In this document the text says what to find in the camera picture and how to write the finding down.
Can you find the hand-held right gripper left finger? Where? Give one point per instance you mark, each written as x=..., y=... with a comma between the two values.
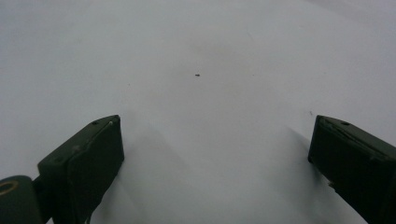
x=87, y=161

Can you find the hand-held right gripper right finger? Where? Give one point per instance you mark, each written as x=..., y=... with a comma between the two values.
x=351, y=161

